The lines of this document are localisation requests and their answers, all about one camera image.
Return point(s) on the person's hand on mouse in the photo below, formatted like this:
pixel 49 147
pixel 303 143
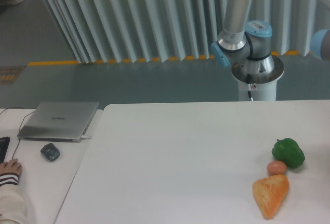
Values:
pixel 12 166

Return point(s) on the forearm in cream sleeve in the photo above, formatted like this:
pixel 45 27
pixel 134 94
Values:
pixel 13 205

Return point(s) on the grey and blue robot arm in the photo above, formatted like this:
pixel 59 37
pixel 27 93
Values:
pixel 239 28

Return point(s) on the black keyboard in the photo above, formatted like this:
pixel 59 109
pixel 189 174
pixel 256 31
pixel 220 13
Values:
pixel 4 144

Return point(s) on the silver closed laptop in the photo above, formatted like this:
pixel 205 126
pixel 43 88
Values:
pixel 59 121

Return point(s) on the white folding partition screen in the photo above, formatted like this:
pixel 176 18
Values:
pixel 150 30

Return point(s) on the orange toy toast slice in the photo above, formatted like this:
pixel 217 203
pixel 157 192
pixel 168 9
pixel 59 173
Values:
pixel 269 193

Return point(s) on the brown toy egg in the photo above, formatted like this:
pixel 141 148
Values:
pixel 276 167

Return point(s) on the green toy bell pepper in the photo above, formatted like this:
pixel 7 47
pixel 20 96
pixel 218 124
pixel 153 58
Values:
pixel 288 151

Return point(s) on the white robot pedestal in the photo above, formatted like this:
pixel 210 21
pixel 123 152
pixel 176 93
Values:
pixel 257 80

